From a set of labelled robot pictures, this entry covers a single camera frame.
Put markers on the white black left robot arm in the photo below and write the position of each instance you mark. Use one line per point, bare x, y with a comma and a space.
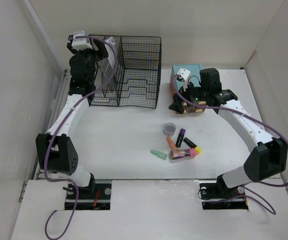
56, 153

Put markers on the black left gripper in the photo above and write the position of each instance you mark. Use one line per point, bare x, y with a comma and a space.
100, 54

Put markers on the green highlighter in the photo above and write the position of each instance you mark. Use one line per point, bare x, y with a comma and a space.
159, 154

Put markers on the yellow cap black highlighter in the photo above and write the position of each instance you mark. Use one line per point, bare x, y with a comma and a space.
192, 145

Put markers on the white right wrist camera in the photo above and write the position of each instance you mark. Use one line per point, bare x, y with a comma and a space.
183, 74

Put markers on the grey paper swatch booklet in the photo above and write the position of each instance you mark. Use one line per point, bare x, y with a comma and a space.
108, 63

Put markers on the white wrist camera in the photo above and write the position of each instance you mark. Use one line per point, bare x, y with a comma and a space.
183, 74
80, 42

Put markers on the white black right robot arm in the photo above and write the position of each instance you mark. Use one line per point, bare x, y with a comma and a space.
267, 154

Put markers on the teal orange drawer box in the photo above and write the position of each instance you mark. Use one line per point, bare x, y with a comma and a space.
194, 79

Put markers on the orange highlighter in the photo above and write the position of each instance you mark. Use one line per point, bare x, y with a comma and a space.
171, 144

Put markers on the black wire mesh organizer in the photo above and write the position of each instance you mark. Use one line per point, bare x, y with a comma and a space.
137, 81

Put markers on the aluminium rail left side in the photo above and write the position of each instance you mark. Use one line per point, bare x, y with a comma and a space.
55, 101

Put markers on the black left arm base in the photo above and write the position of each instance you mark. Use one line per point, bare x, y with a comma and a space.
98, 199

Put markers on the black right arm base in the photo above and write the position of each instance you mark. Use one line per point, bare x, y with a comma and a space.
212, 198

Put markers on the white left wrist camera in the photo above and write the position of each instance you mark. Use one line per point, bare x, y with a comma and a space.
80, 42

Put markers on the pink colourful tube case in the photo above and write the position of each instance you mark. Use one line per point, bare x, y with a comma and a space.
183, 153

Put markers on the purple cap black highlighter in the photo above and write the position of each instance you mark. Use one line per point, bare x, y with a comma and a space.
180, 137

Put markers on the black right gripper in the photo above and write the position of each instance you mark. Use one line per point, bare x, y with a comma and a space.
177, 105

